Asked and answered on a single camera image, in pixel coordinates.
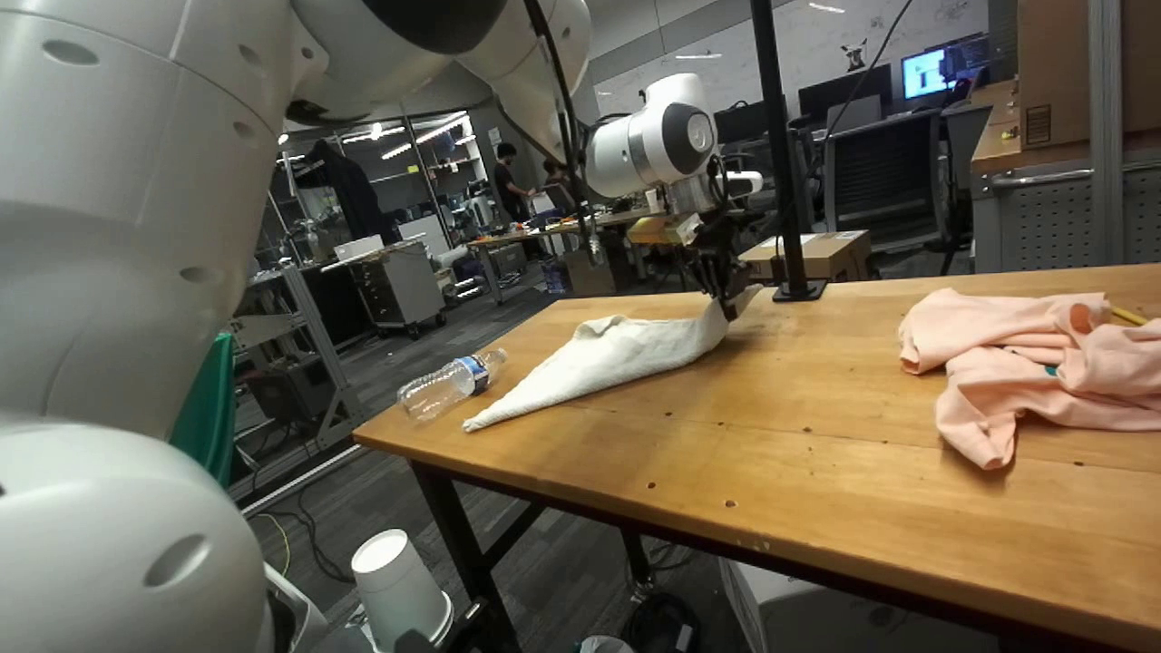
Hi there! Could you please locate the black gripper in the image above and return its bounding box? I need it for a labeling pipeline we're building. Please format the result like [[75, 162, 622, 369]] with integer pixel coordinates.
[[691, 200, 765, 323]]

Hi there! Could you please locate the white towel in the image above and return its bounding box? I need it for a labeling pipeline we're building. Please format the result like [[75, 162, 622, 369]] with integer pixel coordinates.
[[462, 304, 737, 435]]

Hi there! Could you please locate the small low wooden table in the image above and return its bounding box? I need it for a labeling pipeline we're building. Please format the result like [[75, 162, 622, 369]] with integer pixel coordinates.
[[737, 226, 876, 287]]

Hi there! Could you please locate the black vertical stand pole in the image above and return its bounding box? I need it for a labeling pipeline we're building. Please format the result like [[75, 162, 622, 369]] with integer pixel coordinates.
[[748, 0, 832, 304]]

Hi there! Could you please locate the long wooden office desk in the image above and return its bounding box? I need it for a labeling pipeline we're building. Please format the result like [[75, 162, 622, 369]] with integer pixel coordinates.
[[468, 219, 589, 304]]

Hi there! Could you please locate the clear plastic water bottle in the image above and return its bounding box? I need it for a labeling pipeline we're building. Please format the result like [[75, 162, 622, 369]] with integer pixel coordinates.
[[397, 346, 513, 427]]

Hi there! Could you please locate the computer monitor blue screen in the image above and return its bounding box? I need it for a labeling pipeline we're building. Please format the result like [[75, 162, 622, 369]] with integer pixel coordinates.
[[898, 40, 996, 109]]

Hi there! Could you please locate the pink crumpled cloth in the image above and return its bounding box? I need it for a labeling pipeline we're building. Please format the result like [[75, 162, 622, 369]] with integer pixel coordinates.
[[898, 287, 1161, 477]]

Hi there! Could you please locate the white equipment cart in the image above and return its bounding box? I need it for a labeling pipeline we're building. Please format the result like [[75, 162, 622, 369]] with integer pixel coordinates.
[[315, 232, 449, 339]]

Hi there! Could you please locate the black table leg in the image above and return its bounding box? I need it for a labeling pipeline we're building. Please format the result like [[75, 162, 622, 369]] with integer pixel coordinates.
[[408, 462, 525, 653]]

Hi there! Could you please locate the white plastic cylinder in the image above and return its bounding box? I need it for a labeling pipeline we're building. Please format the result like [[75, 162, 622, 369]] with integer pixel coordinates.
[[350, 526, 456, 653]]

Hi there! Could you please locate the grey metal shelf rack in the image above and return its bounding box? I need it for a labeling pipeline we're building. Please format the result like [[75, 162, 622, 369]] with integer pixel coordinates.
[[229, 264, 370, 504]]

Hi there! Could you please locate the green fabric piece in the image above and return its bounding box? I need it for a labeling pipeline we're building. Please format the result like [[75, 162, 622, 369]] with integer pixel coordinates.
[[167, 330, 243, 490]]

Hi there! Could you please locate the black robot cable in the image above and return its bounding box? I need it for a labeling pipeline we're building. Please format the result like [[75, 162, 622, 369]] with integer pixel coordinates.
[[519, 0, 589, 162]]

